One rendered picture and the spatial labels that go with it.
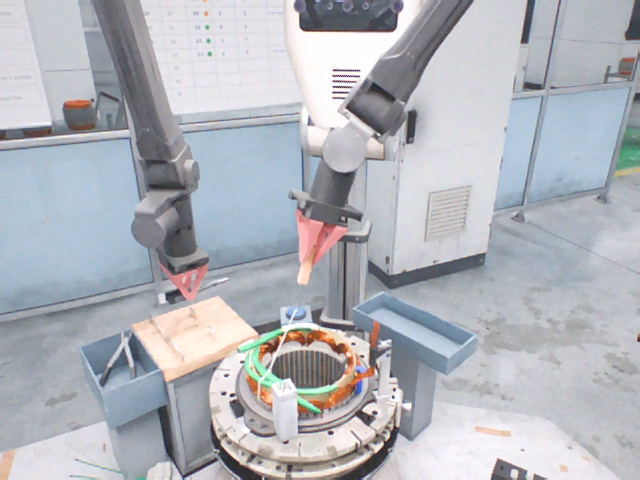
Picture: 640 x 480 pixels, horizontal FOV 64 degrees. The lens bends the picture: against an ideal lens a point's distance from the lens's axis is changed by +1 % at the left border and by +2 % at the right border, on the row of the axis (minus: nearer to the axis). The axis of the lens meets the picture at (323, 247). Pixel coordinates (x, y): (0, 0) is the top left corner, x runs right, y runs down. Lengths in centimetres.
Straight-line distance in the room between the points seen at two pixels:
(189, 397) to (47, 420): 165
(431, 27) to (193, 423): 85
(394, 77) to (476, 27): 244
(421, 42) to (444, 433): 89
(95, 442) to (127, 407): 31
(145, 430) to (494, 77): 273
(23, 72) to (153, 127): 205
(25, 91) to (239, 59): 105
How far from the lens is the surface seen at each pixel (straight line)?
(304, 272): 77
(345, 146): 65
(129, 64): 80
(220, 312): 115
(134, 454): 115
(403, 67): 70
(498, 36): 325
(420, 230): 325
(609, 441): 261
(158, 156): 86
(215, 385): 91
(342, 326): 136
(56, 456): 135
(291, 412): 78
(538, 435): 135
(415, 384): 114
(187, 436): 115
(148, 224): 85
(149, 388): 103
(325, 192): 72
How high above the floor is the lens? 168
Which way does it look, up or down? 26 degrees down
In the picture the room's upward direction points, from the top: straight up
